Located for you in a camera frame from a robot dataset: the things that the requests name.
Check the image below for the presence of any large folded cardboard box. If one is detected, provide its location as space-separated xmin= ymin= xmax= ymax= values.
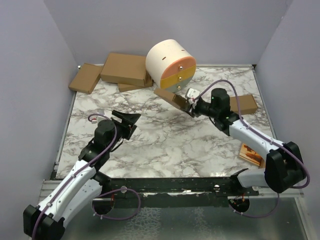
xmin=100 ymin=52 xmax=147 ymax=87

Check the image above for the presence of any round cream drawer cabinet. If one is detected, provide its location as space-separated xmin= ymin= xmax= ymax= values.
xmin=145 ymin=39 xmax=197 ymax=93

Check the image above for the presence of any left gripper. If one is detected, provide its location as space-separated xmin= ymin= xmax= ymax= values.
xmin=107 ymin=110 xmax=141 ymax=152

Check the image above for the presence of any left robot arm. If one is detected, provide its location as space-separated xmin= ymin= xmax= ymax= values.
xmin=22 ymin=110 xmax=141 ymax=240

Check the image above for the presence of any orange paperback book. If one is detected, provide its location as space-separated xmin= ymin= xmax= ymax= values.
xmin=238 ymin=143 xmax=265 ymax=169

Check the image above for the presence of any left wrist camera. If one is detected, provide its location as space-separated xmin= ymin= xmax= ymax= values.
xmin=88 ymin=108 xmax=109 ymax=124

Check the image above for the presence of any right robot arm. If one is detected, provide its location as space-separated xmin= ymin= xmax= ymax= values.
xmin=185 ymin=88 xmax=307 ymax=196

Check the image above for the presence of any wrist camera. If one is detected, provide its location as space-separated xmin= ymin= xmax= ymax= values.
xmin=88 ymin=108 xmax=109 ymax=124
xmin=185 ymin=88 xmax=200 ymax=105

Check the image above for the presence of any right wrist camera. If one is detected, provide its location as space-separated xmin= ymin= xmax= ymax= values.
xmin=185 ymin=88 xmax=200 ymax=105

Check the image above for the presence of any cardboard box under large box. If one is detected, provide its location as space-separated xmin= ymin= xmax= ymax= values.
xmin=118 ymin=78 xmax=153 ymax=92

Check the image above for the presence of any small folded cardboard box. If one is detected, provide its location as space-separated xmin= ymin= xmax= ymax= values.
xmin=230 ymin=94 xmax=258 ymax=115

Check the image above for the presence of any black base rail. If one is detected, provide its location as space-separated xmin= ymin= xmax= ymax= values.
xmin=93 ymin=173 xmax=259 ymax=208

